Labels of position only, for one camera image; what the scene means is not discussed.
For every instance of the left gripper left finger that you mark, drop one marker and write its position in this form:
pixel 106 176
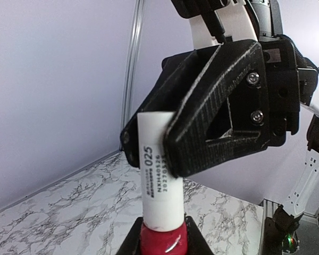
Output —
pixel 131 243

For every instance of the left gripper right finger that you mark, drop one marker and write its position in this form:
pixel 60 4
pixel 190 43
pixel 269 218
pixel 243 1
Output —
pixel 197 244

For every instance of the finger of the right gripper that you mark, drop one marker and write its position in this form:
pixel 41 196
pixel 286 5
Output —
pixel 178 74

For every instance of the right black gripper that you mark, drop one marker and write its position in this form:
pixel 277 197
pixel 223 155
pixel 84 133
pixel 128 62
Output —
pixel 224 113

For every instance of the red nail polish bottle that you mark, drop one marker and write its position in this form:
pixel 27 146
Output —
pixel 164 230

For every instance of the right aluminium frame post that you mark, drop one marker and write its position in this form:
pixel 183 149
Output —
pixel 132 60

